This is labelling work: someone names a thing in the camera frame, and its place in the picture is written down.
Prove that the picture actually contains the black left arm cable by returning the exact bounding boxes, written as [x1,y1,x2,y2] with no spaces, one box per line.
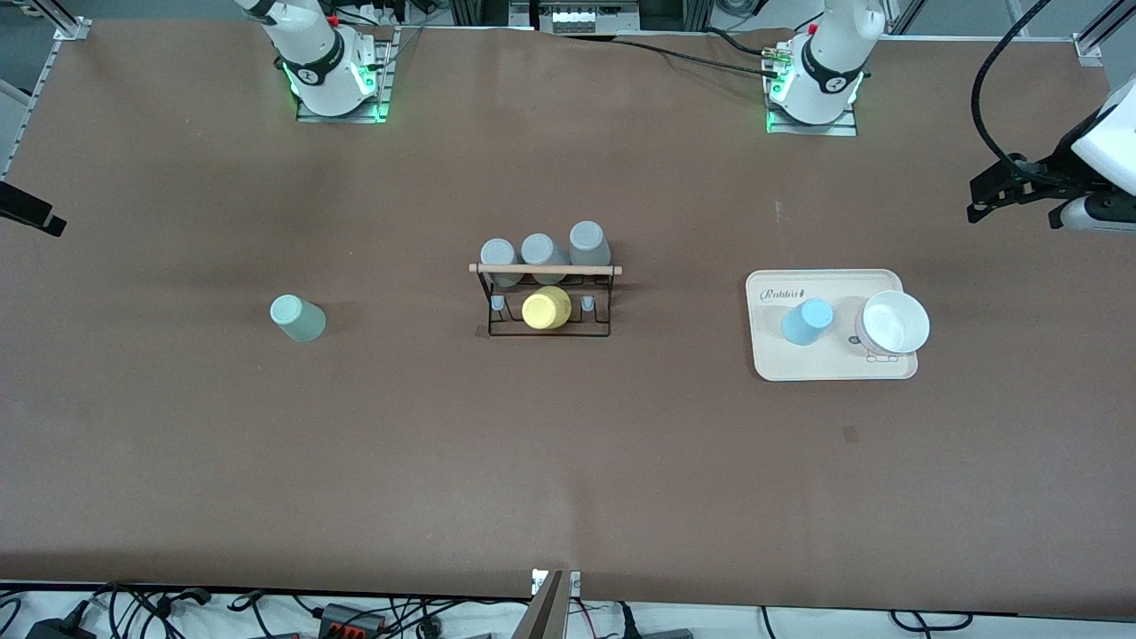
[971,0,1079,178]

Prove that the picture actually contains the grey plastic cup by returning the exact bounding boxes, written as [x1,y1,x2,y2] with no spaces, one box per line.
[520,233,569,285]
[568,220,612,269]
[479,238,523,288]

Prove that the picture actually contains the black plug block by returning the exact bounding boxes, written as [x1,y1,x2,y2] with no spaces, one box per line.
[614,603,695,639]

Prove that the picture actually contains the beige plastic tray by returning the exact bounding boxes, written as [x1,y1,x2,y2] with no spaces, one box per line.
[745,269,919,383]

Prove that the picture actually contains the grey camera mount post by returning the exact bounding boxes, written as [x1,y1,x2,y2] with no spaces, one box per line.
[513,569,582,639]

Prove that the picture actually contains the grey socket strip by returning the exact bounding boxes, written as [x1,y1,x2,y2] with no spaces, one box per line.
[537,0,642,35]

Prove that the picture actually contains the aluminium frame profile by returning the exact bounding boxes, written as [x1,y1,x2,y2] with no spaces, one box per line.
[1072,0,1136,68]
[25,0,91,42]

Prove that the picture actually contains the small white kitchen scale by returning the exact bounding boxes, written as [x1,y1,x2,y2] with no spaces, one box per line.
[853,302,900,365]

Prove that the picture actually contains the mint green plastic cup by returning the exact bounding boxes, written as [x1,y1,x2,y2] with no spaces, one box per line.
[270,295,327,343]

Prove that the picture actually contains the black loose cable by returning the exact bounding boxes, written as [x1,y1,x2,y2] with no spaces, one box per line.
[890,610,974,634]

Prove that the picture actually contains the black power adapter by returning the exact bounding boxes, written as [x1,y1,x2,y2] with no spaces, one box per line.
[25,603,95,639]

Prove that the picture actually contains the yellow plastic cup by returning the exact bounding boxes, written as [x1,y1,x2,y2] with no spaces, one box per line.
[521,286,572,332]

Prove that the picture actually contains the tangled black floor cables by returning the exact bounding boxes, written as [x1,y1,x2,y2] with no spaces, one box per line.
[89,581,303,639]

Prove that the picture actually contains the black wire rack wooden bar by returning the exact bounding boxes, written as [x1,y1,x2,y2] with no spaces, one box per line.
[469,263,624,338]

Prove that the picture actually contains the light blue plastic cup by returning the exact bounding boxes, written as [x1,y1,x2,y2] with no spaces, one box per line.
[781,298,836,347]

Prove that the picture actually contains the black table cable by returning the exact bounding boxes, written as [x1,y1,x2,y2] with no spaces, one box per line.
[555,32,789,79]
[701,28,775,58]

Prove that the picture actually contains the white bowl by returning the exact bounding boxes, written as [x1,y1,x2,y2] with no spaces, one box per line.
[861,290,931,356]

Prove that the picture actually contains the black power strip red switches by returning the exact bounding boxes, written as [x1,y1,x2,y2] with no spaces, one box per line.
[318,602,384,637]

